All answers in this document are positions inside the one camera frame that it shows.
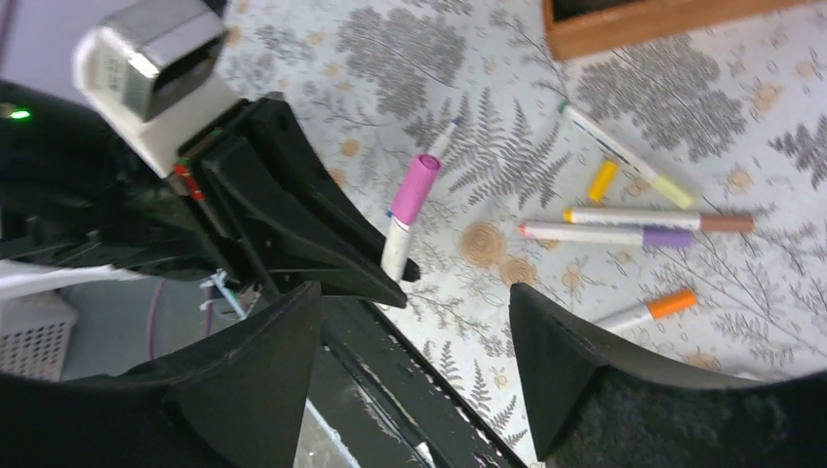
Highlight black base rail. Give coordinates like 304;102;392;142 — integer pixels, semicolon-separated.
308;299;523;467

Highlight white marker blue end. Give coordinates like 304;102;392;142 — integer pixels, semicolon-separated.
425;117;462;158

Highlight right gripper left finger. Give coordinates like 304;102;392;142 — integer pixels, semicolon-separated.
1;282;322;467

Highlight pale yellow pen cap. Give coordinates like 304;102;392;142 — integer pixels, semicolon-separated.
650;175;693;210

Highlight purple pen cap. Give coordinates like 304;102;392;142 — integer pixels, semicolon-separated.
642;226;693;249

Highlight white perforated basket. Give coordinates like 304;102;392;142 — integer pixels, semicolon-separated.
1;292;77;381

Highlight orange pen cap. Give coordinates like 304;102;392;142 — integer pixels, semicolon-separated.
646;289;697;320

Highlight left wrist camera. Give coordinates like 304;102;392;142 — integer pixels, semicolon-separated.
72;1;241;178

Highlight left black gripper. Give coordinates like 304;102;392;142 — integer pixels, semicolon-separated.
1;81;407;307

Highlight white marker pen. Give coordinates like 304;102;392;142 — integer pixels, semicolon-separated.
595;301;657;333
563;207;708;232
379;153;443;284

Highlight pink pen cap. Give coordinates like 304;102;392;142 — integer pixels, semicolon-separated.
390;154;442;226

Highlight orange wooden compartment tray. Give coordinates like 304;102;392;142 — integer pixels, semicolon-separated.
540;0;803;60

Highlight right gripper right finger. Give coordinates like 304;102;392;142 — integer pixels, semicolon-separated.
509;283;826;467

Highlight brown pen cap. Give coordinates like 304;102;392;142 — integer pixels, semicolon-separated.
698;214;755;234

